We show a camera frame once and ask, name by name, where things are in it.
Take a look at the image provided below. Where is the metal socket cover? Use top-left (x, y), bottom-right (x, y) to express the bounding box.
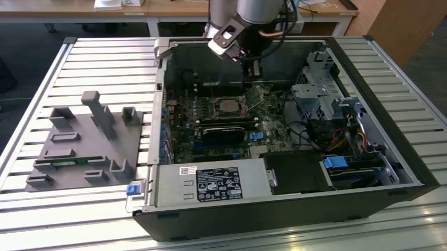
top-left (243, 85), bottom-right (274, 110)

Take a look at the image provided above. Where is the thin metal locking lever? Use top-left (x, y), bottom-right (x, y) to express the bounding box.
top-left (249, 100), bottom-right (270, 112)

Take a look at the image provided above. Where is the silver square CPU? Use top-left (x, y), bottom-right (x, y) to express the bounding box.
top-left (218, 99), bottom-right (246, 113)

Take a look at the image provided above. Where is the black RAM slot bank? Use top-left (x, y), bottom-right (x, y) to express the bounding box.
top-left (201, 118), bottom-right (255, 127)
top-left (195, 81), bottom-right (246, 96)

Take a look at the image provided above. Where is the CPU socket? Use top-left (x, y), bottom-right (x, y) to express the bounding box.
top-left (211, 96), bottom-right (253, 118)

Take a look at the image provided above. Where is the black drive bay cover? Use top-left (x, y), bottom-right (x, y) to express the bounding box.
top-left (262, 151), bottom-right (337, 196)

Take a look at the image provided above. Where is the metal drive cage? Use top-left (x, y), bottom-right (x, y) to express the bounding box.
top-left (291, 51), bottom-right (361, 121)

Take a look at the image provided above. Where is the green motherboard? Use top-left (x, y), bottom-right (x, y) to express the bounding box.
top-left (162, 83), bottom-right (298, 164)

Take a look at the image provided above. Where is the black graphics card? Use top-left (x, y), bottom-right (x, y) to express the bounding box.
top-left (201, 125), bottom-right (246, 144)

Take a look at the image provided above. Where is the blue disk carrier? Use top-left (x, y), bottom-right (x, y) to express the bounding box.
top-left (323, 155), bottom-right (349, 169)

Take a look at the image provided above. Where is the white box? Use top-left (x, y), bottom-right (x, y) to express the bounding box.
top-left (94, 0), bottom-right (125, 11)

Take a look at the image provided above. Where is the wooden cabinet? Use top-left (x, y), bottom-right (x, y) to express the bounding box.
top-left (346, 0), bottom-right (447, 69)

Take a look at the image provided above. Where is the silver power supply unit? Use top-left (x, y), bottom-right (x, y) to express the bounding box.
top-left (154, 158), bottom-right (277, 207)

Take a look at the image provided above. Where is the wooden desk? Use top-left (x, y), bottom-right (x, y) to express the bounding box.
top-left (0, 0), bottom-right (359, 37)

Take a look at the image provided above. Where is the grey parts rack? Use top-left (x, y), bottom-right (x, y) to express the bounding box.
top-left (26, 90), bottom-right (146, 193)

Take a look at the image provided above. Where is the black PC case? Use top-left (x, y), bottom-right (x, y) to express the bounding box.
top-left (133, 36), bottom-right (441, 241)

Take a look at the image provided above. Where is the green RAM stick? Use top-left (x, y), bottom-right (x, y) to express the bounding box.
top-left (35, 156), bottom-right (106, 166)

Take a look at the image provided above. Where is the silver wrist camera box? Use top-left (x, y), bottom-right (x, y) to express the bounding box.
top-left (209, 15), bottom-right (246, 62)

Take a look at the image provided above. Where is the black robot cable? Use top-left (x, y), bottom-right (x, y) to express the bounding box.
top-left (245, 0), bottom-right (301, 63)

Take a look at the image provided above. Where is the black internal cable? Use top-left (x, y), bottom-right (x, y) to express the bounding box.
top-left (286, 121), bottom-right (322, 151)

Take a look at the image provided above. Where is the coloured wire bundle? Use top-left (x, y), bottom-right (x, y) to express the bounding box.
top-left (327, 128), bottom-right (371, 152)

